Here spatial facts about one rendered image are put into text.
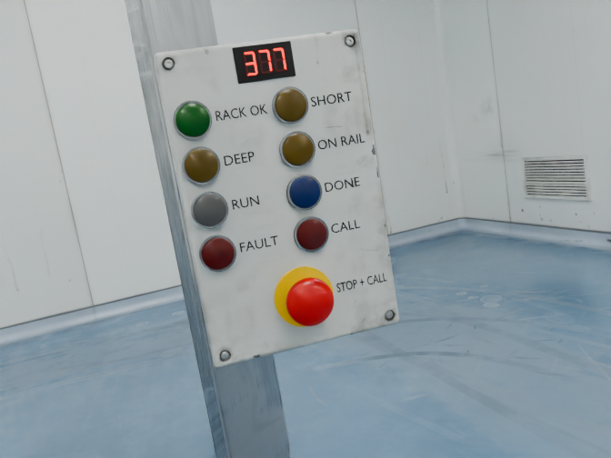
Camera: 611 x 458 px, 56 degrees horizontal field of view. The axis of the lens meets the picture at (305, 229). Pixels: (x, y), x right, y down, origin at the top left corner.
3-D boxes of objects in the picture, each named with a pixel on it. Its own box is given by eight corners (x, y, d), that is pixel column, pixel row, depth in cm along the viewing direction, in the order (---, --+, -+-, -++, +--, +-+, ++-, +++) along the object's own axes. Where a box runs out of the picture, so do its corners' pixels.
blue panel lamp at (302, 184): (325, 205, 48) (319, 173, 48) (293, 212, 48) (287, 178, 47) (322, 204, 49) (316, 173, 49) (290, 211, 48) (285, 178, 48)
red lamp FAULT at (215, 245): (238, 267, 47) (232, 233, 46) (205, 274, 46) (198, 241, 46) (236, 265, 48) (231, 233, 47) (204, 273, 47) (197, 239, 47)
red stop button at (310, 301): (340, 322, 47) (332, 275, 47) (293, 333, 46) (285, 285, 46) (324, 309, 52) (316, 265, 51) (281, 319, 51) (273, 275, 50)
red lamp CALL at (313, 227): (331, 247, 49) (325, 215, 48) (300, 253, 48) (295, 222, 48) (328, 246, 49) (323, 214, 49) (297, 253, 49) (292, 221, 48)
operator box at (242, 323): (401, 323, 52) (359, 27, 48) (215, 370, 48) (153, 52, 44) (375, 307, 58) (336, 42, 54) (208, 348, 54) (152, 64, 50)
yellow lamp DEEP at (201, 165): (222, 180, 46) (215, 144, 45) (187, 185, 45) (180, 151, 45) (221, 179, 47) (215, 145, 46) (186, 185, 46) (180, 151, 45)
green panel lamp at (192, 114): (214, 134, 45) (207, 99, 45) (178, 140, 45) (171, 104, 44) (213, 134, 46) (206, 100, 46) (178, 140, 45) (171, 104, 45)
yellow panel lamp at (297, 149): (317, 163, 48) (312, 129, 47) (285, 168, 47) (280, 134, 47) (315, 163, 48) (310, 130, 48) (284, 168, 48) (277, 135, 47)
